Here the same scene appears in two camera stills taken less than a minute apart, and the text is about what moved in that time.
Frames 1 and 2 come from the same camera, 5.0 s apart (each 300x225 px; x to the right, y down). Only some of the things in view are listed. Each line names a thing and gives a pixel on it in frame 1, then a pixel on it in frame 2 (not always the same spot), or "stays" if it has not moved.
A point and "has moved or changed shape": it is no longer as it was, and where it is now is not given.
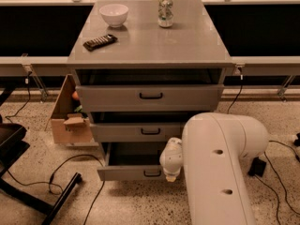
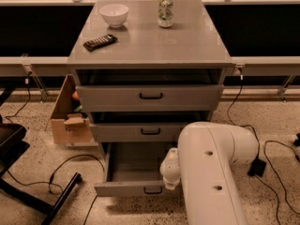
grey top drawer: x=153 y=97 stays
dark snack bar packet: x=99 y=42 stays
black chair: x=12 y=144 stays
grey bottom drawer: x=131 y=161 has moved or changed shape
